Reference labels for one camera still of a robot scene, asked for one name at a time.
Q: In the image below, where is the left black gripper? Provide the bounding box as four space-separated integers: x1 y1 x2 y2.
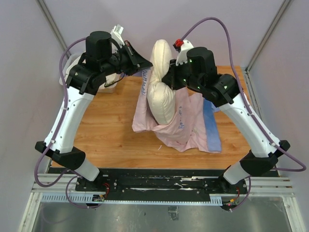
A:
101 40 154 76

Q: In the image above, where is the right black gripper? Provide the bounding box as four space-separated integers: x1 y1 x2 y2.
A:
162 58 203 91

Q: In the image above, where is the cream bear print pillow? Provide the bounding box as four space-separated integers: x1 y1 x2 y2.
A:
147 40 176 125

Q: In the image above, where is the blue pink snowflake pillowcase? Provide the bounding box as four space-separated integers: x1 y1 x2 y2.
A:
132 69 222 153

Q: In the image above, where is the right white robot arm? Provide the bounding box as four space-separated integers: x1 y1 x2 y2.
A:
162 47 290 193

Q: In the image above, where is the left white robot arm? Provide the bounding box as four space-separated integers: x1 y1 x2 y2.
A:
35 31 152 191

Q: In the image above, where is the clear plastic bin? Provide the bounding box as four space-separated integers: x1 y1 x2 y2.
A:
62 53 121 93

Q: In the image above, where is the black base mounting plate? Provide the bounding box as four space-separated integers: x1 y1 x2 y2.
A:
75 168 247 203

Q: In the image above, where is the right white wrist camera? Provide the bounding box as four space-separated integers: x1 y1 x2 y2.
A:
176 39 194 66

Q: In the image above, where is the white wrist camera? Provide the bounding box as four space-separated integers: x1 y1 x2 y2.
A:
111 24 125 48
176 39 194 66

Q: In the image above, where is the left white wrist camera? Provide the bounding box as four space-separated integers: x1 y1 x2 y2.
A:
111 24 125 48

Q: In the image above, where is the grey slotted cable duct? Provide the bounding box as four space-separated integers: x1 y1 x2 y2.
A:
41 193 223 206

